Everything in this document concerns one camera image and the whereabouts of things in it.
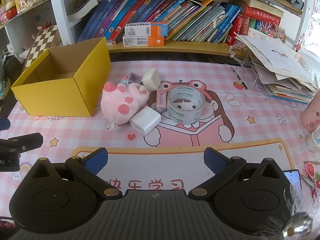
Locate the purple grey toy truck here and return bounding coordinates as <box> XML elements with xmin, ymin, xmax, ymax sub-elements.
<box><xmin>120</xmin><ymin>72</ymin><xmax>142</xmax><ymax>85</ymax></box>

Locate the clear tape roll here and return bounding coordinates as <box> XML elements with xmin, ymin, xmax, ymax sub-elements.
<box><xmin>167</xmin><ymin>86</ymin><xmax>205</xmax><ymax>125</ymax></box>

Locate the white foam cube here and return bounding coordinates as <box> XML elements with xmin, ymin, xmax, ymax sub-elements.
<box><xmin>142</xmin><ymin>68</ymin><xmax>161</xmax><ymax>92</ymax></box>

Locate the yellow cardboard box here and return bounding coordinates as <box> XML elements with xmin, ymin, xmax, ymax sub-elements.
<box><xmin>11</xmin><ymin>37</ymin><xmax>111</xmax><ymax>117</ymax></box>

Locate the black patterned pencil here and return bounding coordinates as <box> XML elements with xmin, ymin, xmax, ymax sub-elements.
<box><xmin>230</xmin><ymin>66</ymin><xmax>248</xmax><ymax>90</ymax></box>

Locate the white charger block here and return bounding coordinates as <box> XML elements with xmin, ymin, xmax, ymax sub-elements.
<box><xmin>130</xmin><ymin>106</ymin><xmax>161</xmax><ymax>136</ymax></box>

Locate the stack of papers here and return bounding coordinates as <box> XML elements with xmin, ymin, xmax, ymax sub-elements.
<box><xmin>235</xmin><ymin>28</ymin><xmax>318</xmax><ymax>105</ymax></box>

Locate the smartphone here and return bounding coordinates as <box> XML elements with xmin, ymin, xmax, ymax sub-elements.
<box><xmin>283</xmin><ymin>170</ymin><xmax>302</xmax><ymax>190</ymax></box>

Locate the row of leaning books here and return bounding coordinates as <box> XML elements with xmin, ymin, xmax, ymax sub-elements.
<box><xmin>78</xmin><ymin>0</ymin><xmax>242</xmax><ymax>44</ymax></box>

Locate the lower white orange carton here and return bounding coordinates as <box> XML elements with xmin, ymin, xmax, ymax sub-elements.
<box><xmin>123</xmin><ymin>36</ymin><xmax>164</xmax><ymax>47</ymax></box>

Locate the pink cartoon desk mat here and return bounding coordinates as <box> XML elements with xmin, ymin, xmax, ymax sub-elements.
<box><xmin>1</xmin><ymin>61</ymin><xmax>319</xmax><ymax>217</ymax></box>

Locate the wooden white bookshelf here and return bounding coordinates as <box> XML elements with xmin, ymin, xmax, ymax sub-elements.
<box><xmin>1</xmin><ymin>0</ymin><xmax>314</xmax><ymax>56</ymax></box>

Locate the pink plush toy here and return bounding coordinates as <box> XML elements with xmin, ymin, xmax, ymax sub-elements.
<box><xmin>100</xmin><ymin>82</ymin><xmax>149</xmax><ymax>125</ymax></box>

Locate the red thick dictionary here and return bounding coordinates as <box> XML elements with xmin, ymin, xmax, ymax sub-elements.
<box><xmin>243</xmin><ymin>4</ymin><xmax>281</xmax><ymax>27</ymax></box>

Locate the upper white orange carton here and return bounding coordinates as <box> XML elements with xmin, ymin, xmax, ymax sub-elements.
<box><xmin>125</xmin><ymin>22</ymin><xmax>168</xmax><ymax>37</ymax></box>

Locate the pink purple correction tape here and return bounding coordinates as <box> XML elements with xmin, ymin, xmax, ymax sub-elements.
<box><xmin>155</xmin><ymin>88</ymin><xmax>167</xmax><ymax>113</ymax></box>

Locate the white orange carton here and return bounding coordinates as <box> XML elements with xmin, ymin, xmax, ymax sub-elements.
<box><xmin>125</xmin><ymin>22</ymin><xmax>168</xmax><ymax>37</ymax></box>
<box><xmin>123</xmin><ymin>36</ymin><xmax>164</xmax><ymax>47</ymax></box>

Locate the brown white checkerboard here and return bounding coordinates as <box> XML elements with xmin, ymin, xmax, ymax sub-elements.
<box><xmin>23</xmin><ymin>25</ymin><xmax>61</xmax><ymax>70</ymax></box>

